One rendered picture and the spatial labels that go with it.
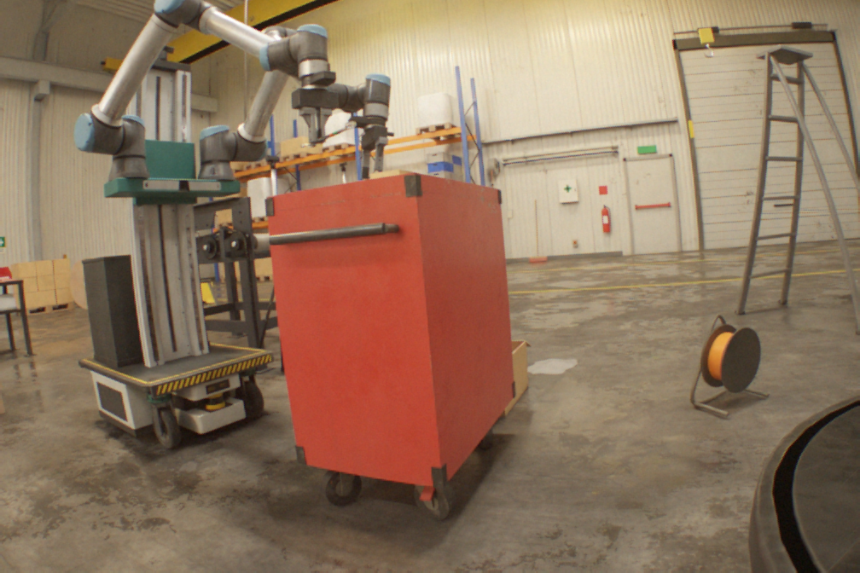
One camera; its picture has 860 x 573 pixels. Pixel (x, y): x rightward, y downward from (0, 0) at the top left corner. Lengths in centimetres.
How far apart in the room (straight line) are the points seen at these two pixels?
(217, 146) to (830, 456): 237
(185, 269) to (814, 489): 239
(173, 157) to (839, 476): 244
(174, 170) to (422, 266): 157
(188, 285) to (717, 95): 1099
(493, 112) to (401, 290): 1102
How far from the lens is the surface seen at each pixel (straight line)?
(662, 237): 1130
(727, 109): 1175
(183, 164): 246
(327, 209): 126
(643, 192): 1129
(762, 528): 31
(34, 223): 1368
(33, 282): 1082
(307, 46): 146
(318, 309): 130
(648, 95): 1169
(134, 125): 219
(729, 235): 1148
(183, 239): 245
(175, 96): 259
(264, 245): 339
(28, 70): 1399
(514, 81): 1212
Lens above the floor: 79
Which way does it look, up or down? 2 degrees down
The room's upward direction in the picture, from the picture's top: 5 degrees counter-clockwise
